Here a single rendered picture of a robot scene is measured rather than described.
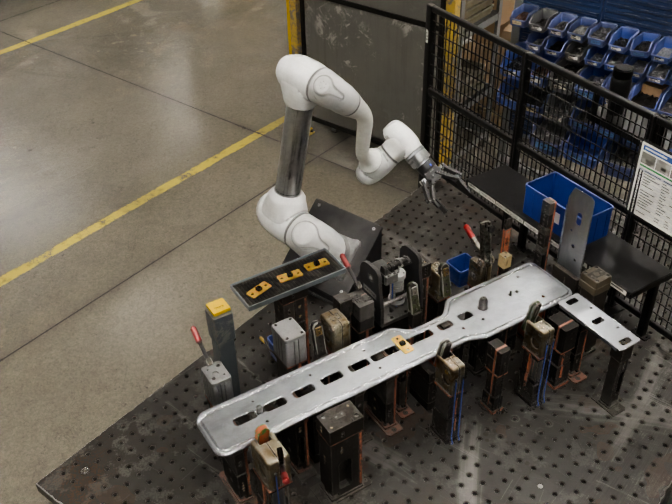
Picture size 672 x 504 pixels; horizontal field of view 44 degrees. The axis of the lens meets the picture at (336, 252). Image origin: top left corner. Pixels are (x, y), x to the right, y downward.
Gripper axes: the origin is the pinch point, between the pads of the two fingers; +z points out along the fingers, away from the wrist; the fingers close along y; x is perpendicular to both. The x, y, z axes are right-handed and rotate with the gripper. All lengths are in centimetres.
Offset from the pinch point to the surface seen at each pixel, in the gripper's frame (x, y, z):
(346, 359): 38, 90, 15
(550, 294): 39, 18, 46
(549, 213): 36.2, -5.4, 25.4
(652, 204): 55, -28, 46
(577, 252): 43, 1, 41
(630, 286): 49, -2, 62
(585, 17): -54, -165, -28
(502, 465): 40, 74, 74
